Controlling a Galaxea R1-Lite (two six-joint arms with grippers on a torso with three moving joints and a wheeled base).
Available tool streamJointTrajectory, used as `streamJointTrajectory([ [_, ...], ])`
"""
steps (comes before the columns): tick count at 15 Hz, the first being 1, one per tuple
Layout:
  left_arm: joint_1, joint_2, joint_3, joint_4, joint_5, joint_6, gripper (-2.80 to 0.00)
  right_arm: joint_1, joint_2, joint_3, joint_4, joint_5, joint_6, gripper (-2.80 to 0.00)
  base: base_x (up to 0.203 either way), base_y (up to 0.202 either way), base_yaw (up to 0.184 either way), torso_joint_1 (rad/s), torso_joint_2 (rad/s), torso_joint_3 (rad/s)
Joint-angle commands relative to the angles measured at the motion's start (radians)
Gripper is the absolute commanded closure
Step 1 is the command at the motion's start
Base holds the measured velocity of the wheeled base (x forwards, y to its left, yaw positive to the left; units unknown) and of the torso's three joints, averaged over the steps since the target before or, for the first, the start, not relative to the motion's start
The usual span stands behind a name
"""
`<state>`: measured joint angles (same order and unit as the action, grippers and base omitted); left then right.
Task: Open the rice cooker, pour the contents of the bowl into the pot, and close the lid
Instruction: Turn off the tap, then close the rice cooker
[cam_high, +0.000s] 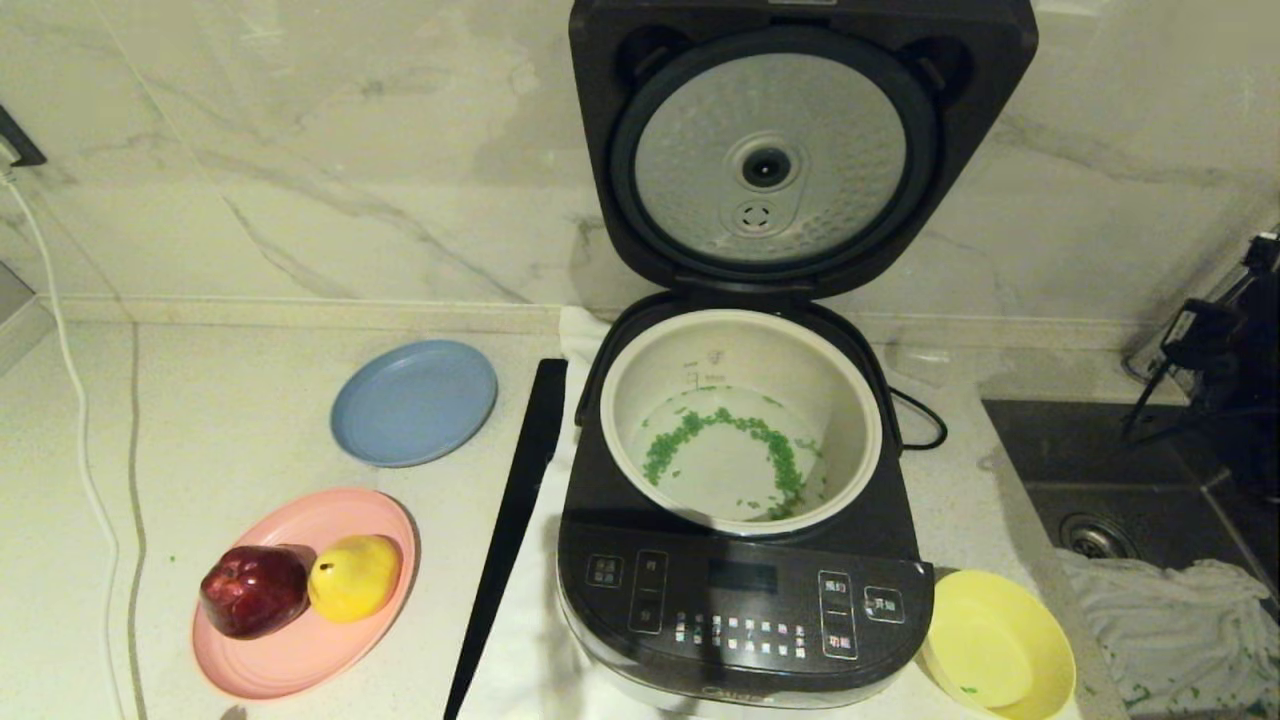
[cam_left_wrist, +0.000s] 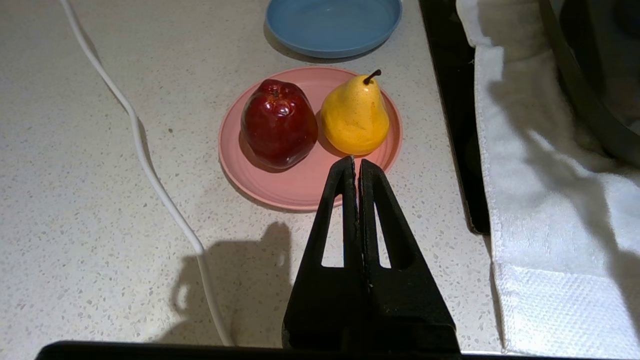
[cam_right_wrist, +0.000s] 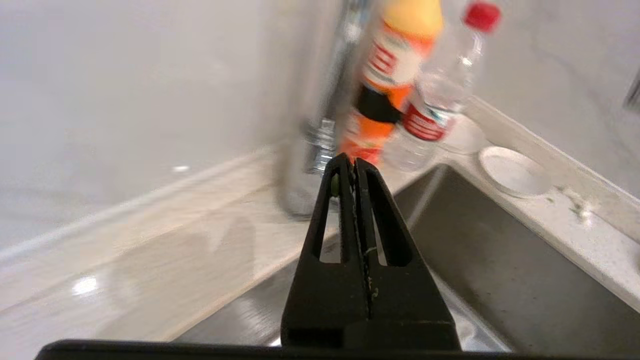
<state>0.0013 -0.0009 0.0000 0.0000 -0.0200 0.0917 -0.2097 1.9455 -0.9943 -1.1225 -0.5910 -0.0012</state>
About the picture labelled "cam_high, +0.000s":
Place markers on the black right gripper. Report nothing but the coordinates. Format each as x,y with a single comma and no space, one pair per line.
1240,370

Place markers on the yellow pear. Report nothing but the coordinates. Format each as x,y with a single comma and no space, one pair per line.
354,578

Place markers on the dark grey rice cooker base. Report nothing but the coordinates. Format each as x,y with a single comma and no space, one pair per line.
740,600

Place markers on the red apple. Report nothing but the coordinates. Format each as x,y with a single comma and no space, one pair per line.
254,592

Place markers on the green grains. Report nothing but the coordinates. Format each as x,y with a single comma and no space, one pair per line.
690,430

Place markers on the metal sink drain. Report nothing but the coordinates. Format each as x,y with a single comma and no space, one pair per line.
1092,537

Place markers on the white crumpled cloth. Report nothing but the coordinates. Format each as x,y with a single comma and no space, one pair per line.
1170,630

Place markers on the pink plate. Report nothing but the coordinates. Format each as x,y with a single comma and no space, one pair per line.
300,655

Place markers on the dark grey rice cooker lid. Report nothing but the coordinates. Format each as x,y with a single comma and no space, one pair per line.
770,110

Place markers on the yellow bowl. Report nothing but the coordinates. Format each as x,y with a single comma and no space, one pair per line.
1000,640

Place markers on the black flat strip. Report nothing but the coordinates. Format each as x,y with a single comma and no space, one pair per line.
510,540

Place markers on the steel sink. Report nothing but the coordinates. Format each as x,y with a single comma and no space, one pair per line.
1100,470

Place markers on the blue plate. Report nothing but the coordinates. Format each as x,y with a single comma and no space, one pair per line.
415,403

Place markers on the white bowl with greens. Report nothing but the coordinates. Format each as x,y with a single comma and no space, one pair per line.
830,380

